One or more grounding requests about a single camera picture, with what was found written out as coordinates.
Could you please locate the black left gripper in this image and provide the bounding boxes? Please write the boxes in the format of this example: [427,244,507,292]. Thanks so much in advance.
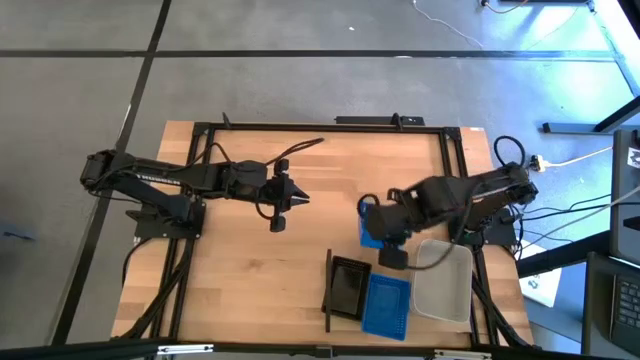
[260,158,311,234]

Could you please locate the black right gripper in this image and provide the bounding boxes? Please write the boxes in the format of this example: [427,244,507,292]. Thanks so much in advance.
[368,189,421,271]

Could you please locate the blue slotted plastic basket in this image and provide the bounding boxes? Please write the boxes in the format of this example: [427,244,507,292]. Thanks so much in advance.
[358,199,386,250]
[360,272,413,343]

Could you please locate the white plastic basket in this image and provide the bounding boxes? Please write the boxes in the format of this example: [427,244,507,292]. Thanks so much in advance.
[409,238,474,324]

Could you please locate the black slotted plastic basket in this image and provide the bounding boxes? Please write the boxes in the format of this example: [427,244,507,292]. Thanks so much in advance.
[322,255,373,322]

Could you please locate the white box with logo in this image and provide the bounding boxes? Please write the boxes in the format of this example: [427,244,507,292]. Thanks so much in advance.
[517,239,564,309]

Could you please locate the black desk foot bar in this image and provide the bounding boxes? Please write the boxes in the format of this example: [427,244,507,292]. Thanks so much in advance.
[542,94,640,135]

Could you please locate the black side desk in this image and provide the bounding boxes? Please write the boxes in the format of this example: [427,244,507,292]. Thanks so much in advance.
[514,229,640,360]

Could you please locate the grey computer case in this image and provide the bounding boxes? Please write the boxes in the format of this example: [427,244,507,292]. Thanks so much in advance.
[608,128,640,269]

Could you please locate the black keyboard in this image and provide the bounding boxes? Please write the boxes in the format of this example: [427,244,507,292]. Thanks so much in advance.
[609,273,640,357]

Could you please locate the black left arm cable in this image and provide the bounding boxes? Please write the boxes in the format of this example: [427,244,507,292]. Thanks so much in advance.
[192,137,326,169]

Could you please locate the black aluminium rig frame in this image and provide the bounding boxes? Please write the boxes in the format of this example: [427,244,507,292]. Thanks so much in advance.
[112,121,534,359]

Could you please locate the black bracket bar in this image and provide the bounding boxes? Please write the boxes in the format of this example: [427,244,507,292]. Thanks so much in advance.
[333,113,426,127]

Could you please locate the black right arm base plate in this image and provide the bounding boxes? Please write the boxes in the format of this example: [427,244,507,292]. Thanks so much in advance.
[447,207,519,247]

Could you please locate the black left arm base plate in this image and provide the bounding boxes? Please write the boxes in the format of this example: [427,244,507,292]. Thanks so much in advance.
[125,197,206,240]

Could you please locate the silver metal bracket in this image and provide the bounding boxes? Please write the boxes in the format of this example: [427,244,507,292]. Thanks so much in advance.
[432,349,492,360]
[156,343,215,356]

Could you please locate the grey cable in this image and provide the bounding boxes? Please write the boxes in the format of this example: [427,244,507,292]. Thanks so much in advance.
[519,184,640,251]

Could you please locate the white power cable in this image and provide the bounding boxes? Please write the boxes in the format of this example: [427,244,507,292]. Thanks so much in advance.
[547,145,615,169]

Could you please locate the thin white floor cable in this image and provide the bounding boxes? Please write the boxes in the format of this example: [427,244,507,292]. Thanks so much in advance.
[412,0,486,50]

